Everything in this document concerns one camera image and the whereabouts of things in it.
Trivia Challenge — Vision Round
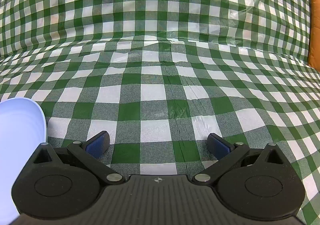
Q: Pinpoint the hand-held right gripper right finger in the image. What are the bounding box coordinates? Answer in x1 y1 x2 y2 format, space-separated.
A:
192 133 292 186

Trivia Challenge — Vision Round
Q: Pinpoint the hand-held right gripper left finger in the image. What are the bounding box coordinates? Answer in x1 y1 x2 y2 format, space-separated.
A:
32 130 125 186

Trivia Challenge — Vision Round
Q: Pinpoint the light blue plate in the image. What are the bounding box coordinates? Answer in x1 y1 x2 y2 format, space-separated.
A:
0 98 48 225

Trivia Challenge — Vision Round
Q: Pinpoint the green checkered tablecloth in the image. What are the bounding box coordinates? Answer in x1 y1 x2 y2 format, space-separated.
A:
0 0 320 225

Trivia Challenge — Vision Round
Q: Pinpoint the orange cushion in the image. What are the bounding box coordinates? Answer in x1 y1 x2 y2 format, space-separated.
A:
307 0 320 71

